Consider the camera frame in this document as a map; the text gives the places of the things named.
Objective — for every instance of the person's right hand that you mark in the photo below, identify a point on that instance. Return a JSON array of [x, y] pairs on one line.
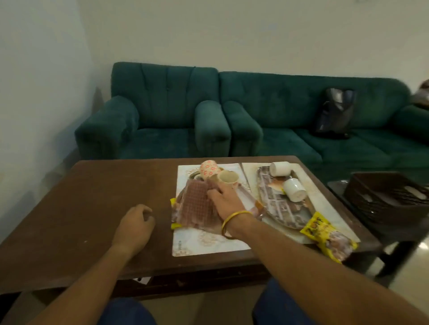
[[229, 202]]

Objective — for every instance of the person's left hand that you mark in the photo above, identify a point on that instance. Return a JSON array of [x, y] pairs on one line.
[[132, 231]]

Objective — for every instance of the person's left thumb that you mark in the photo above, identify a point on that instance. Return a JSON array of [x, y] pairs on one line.
[[149, 225]]

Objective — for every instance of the person's right thumb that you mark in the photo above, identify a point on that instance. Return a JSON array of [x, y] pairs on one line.
[[213, 195]]

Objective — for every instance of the person's left forearm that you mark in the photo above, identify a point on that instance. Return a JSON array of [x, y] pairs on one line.
[[87, 288]]

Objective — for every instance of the person's right forearm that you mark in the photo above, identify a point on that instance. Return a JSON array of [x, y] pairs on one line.
[[311, 274]]

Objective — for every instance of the beige cup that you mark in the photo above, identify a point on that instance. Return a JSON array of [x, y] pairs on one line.
[[229, 177]]

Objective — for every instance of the pink floral cup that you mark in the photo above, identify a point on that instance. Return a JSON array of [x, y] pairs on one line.
[[209, 167]]

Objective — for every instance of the yellow bangle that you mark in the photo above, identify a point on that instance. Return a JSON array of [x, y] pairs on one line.
[[234, 215]]

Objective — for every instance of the white patterned placemat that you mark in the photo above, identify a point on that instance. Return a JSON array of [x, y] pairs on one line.
[[204, 242], [321, 197]]

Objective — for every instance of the oval printed serving tray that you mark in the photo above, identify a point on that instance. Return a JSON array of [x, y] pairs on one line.
[[281, 209]]

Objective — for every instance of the white ceramic cup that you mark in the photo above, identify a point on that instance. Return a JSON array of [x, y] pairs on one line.
[[295, 190], [280, 169]]

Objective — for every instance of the person's left leg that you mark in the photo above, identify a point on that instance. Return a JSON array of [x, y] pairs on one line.
[[127, 313]]

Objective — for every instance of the person's leg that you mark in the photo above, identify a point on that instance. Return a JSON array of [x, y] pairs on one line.
[[127, 313], [278, 306]]

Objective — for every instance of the green velvet armchair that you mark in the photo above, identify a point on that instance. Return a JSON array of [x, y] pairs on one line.
[[161, 110]]

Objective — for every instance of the green velvet sofa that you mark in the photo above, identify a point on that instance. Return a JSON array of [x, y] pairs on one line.
[[285, 110]]

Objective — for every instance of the yellow snack packet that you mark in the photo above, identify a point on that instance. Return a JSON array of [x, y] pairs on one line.
[[330, 239]]

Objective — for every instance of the person's right leg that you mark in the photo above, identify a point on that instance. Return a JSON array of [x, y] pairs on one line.
[[278, 306]]

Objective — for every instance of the black bag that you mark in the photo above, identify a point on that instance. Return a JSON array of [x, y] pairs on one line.
[[335, 112]]

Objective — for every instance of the dark brown woven basket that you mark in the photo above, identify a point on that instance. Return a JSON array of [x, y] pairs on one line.
[[375, 197]]

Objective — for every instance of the dark side table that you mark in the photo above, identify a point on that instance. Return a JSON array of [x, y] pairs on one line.
[[402, 234]]

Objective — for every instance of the white utensil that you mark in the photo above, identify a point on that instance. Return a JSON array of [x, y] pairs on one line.
[[415, 192]]

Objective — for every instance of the brown cushion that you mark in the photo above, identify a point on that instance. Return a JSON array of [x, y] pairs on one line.
[[422, 95]]

